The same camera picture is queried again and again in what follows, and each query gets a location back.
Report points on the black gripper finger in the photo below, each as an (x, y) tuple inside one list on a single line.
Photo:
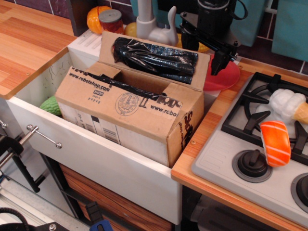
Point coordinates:
[(219, 62), (189, 39)]

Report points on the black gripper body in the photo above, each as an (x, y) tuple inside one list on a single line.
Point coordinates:
[(212, 22)]

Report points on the brown cardboard box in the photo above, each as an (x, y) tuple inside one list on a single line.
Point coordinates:
[(148, 114)]

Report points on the yellow toy corn cob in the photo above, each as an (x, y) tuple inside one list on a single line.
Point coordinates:
[(202, 48)]

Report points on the red plastic plate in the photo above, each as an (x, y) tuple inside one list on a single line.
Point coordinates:
[(225, 79)]

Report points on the grey toy faucet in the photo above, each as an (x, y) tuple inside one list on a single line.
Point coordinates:
[(147, 27)]

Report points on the yellow toy lemon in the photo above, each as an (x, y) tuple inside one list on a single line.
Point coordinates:
[(131, 30)]

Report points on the black stove grate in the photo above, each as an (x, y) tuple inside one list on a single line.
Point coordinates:
[(253, 108)]

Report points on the red beans can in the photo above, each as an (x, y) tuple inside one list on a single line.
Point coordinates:
[(111, 21)]

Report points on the white ice cream cone toy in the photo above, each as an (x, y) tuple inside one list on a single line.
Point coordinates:
[(289, 106)]

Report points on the salmon sushi toy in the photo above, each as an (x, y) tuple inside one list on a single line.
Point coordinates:
[(276, 143)]

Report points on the orange toy pumpkin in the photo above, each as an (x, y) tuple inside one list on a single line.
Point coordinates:
[(93, 21)]

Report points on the grey toy stove top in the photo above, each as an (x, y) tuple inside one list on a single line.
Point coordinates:
[(214, 163)]

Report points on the black stove knob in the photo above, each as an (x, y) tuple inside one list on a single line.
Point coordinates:
[(251, 166), (299, 191)]

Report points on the white toy sink basin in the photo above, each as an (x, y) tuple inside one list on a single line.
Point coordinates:
[(140, 180)]

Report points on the green toy vegetable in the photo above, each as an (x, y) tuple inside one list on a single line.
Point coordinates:
[(51, 105)]

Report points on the black metal clamp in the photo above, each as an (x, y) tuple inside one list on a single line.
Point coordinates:
[(11, 148)]

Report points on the metal towel bar handle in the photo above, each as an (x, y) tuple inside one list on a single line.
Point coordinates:
[(43, 136)]

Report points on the blue handled clamp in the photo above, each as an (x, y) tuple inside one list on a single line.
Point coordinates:
[(98, 223)]

